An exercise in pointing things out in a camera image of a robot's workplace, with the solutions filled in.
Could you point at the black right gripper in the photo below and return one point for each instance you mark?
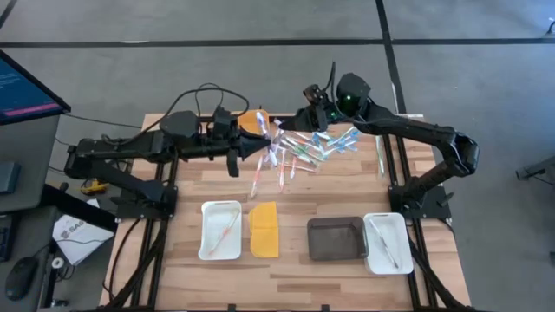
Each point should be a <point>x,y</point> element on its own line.
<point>326,118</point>

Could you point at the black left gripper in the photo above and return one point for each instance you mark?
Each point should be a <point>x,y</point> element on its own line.
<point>217,147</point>

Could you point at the blue toothbrush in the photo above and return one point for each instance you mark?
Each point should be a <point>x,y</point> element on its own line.
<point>354,135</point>
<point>323,135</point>
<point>340,147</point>
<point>342,138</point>

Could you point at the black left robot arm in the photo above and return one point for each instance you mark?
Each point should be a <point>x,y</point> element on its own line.
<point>130,149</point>

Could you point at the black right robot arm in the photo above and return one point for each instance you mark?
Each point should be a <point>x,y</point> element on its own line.
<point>416,130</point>

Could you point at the crumpled clear plastic bags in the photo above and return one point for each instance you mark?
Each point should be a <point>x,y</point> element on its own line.
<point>315,138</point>
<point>303,167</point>

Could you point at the orange plastic bin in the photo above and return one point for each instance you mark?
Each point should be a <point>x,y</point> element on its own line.
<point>249,123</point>

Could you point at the green toothbrush in clear bag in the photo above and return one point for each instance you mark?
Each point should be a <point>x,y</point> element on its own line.
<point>314,157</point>
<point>299,149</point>
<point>380,156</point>

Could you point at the white plastic bin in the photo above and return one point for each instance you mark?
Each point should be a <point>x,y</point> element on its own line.
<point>217,216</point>
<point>401,234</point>

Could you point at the yellow folded cloth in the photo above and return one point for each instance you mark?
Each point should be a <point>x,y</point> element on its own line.
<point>264,234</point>

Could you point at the grey translucent plastic bin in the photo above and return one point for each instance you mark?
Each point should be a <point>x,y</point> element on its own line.
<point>336,238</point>

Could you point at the yellow hand tool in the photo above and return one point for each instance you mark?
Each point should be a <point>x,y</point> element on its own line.
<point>95,187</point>

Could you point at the white paper booklet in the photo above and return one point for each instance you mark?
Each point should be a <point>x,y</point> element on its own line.
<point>78,234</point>

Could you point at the dark grey computer desk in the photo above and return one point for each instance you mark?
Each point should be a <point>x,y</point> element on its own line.
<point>26,164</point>

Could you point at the white tape roll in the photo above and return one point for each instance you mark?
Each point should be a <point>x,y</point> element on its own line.
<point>58,262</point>

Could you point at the black stand foot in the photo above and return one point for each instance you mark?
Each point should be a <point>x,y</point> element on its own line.
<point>533,171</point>

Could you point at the monitor with blue screen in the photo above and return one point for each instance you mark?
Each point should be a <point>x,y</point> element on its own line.
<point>26,91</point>

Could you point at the dark blue box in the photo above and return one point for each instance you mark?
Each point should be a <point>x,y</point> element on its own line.
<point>8,177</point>

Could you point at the black computer keyboard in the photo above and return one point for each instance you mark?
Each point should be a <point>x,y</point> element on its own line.
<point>5,238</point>

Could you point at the black computer mouse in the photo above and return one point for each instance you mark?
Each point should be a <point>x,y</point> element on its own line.
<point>21,277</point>

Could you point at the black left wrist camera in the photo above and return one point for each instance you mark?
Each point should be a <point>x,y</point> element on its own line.
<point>222,121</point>

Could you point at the black aluminium frame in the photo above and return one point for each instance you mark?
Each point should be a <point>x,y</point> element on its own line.
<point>172,175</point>

